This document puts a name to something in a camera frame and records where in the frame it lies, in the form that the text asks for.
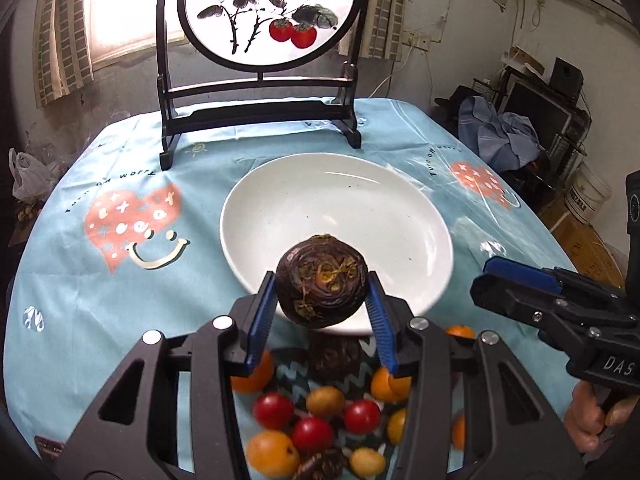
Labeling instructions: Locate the red cherry tomato left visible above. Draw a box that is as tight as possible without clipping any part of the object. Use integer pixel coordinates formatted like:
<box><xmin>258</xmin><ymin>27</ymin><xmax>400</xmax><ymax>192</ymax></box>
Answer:
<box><xmin>253</xmin><ymin>391</ymin><xmax>295</xmax><ymax>430</ymax></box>

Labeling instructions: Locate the checked curtain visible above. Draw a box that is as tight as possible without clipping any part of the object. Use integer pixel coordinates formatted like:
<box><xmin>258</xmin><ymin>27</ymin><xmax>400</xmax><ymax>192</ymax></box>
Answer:
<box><xmin>359</xmin><ymin>0</ymin><xmax>406</xmax><ymax>61</ymax></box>
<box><xmin>32</xmin><ymin>0</ymin><xmax>93</xmax><ymax>108</ymax></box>

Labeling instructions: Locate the red cherry tomato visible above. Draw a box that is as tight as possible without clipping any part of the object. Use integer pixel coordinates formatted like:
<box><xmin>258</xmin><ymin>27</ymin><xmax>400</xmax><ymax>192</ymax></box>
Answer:
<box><xmin>291</xmin><ymin>416</ymin><xmax>335</xmax><ymax>455</ymax></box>
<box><xmin>253</xmin><ymin>391</ymin><xmax>295</xmax><ymax>430</ymax></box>
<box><xmin>343</xmin><ymin>399</ymin><xmax>381</xmax><ymax>434</ymax></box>

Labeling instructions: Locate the small yellow-green fruit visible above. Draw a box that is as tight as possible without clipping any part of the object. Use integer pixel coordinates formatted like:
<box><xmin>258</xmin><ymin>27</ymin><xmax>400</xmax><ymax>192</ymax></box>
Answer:
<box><xmin>349</xmin><ymin>448</ymin><xmax>386</xmax><ymax>479</ymax></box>

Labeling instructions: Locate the yellow orange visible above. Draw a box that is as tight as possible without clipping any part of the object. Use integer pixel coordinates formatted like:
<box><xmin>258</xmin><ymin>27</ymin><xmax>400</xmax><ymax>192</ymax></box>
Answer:
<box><xmin>386</xmin><ymin>408</ymin><xmax>407</xmax><ymax>446</ymax></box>

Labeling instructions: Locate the white bucket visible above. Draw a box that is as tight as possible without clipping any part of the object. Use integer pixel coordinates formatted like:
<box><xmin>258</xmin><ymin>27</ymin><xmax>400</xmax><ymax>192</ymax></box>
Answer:
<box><xmin>564</xmin><ymin>162</ymin><xmax>612</xmax><ymax>224</ymax></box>

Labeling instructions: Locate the light blue tablecloth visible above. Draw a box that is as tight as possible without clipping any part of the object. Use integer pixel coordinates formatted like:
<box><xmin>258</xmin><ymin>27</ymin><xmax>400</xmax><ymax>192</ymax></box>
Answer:
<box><xmin>3</xmin><ymin>96</ymin><xmax>586</xmax><ymax>476</ymax></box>

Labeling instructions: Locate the person's right hand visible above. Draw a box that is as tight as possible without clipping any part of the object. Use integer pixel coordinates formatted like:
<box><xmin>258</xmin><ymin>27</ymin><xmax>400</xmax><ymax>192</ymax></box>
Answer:
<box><xmin>564</xmin><ymin>380</ymin><xmax>639</xmax><ymax>453</ymax></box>

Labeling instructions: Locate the red smartphone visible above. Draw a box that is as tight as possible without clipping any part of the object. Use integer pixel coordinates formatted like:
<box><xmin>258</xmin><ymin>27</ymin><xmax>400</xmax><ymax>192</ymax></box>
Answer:
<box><xmin>34</xmin><ymin>436</ymin><xmax>65</xmax><ymax>464</ymax></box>

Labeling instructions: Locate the small yellow-red fruit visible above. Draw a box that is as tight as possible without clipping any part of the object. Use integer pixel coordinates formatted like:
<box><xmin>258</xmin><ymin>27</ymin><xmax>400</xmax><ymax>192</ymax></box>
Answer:
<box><xmin>306</xmin><ymin>386</ymin><xmax>346</xmax><ymax>419</ymax></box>

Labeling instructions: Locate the white plastic bag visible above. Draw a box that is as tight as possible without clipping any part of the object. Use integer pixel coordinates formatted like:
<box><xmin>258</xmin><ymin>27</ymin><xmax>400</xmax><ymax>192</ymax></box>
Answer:
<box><xmin>9</xmin><ymin>143</ymin><xmax>65</xmax><ymax>205</ymax></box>

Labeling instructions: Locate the black metal rack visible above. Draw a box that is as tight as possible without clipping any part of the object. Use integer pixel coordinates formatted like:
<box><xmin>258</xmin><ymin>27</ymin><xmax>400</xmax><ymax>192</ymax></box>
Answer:
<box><xmin>472</xmin><ymin>58</ymin><xmax>592</xmax><ymax>184</ymax></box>

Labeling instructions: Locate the red cherry tomato centre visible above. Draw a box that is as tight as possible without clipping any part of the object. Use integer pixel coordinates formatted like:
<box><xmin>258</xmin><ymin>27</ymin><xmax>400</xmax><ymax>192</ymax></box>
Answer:
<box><xmin>343</xmin><ymin>399</ymin><xmax>381</xmax><ymax>434</ymax></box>

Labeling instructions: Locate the blue clothes pile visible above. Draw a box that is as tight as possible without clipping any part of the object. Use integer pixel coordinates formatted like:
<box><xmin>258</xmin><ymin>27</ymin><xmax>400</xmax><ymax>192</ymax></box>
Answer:
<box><xmin>457</xmin><ymin>96</ymin><xmax>541</xmax><ymax>174</ymax></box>

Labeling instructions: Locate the orange mandarin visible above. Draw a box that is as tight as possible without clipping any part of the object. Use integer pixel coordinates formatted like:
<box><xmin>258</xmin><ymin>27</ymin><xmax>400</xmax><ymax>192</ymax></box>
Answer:
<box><xmin>231</xmin><ymin>349</ymin><xmax>274</xmax><ymax>393</ymax></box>
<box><xmin>446</xmin><ymin>325</ymin><xmax>475</xmax><ymax>339</ymax></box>

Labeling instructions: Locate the dark passion fruit front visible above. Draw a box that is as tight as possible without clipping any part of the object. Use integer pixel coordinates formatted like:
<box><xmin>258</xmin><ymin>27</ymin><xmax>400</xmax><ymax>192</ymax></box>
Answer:
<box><xmin>276</xmin><ymin>234</ymin><xmax>369</xmax><ymax>330</ymax></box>

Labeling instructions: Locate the right checked curtain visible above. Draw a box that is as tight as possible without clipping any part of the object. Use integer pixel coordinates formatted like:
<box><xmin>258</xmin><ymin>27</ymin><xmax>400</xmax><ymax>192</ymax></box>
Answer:
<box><xmin>359</xmin><ymin>0</ymin><xmax>406</xmax><ymax>61</ymax></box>

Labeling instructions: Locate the dark passion fruit middle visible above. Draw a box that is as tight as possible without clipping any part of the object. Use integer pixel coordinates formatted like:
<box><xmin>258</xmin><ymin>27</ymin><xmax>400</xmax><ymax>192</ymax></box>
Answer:
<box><xmin>292</xmin><ymin>448</ymin><xmax>348</xmax><ymax>480</ymax></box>

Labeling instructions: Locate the yellow peach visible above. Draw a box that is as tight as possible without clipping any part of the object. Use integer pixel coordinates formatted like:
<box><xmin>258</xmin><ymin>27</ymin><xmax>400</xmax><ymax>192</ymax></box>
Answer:
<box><xmin>245</xmin><ymin>430</ymin><xmax>300</xmax><ymax>479</ymax></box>

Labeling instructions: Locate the dark passion fruit back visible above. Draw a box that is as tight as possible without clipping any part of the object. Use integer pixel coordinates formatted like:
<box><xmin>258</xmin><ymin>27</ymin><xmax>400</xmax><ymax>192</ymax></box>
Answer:
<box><xmin>308</xmin><ymin>333</ymin><xmax>364</xmax><ymax>382</ymax></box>

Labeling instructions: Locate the white round plate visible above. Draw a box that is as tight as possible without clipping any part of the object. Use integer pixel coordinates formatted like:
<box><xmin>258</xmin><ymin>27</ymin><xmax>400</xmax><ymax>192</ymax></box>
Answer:
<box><xmin>219</xmin><ymin>153</ymin><xmax>454</xmax><ymax>315</ymax></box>

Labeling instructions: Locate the left checked curtain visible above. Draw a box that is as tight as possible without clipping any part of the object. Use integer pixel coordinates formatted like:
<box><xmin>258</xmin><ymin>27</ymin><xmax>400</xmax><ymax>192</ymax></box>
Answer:
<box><xmin>32</xmin><ymin>0</ymin><xmax>93</xmax><ymax>108</ymax></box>

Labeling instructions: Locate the dark passion fruit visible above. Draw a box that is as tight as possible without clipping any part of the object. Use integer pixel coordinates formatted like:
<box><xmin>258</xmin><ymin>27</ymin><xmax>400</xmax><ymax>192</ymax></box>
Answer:
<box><xmin>292</xmin><ymin>448</ymin><xmax>348</xmax><ymax>480</ymax></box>
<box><xmin>308</xmin><ymin>333</ymin><xmax>364</xmax><ymax>382</ymax></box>
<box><xmin>276</xmin><ymin>234</ymin><xmax>369</xmax><ymax>330</ymax></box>

